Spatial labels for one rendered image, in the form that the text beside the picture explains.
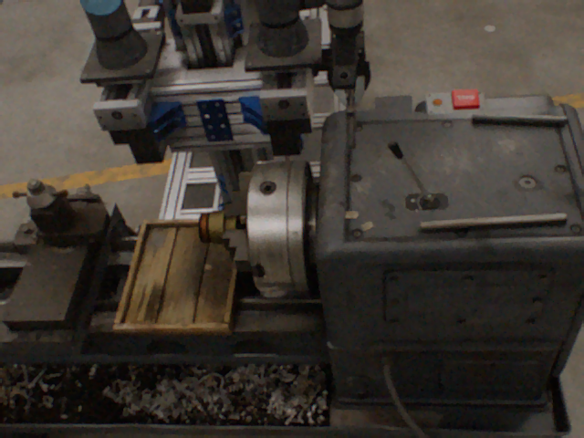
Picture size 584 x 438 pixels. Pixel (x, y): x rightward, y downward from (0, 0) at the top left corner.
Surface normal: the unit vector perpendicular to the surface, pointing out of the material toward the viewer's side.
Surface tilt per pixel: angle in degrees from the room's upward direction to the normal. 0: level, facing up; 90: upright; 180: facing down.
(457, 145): 0
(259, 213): 29
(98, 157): 0
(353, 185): 0
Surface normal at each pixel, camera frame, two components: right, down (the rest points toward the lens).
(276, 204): -0.13, -0.31
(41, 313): -0.11, -0.65
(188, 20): -0.03, 0.76
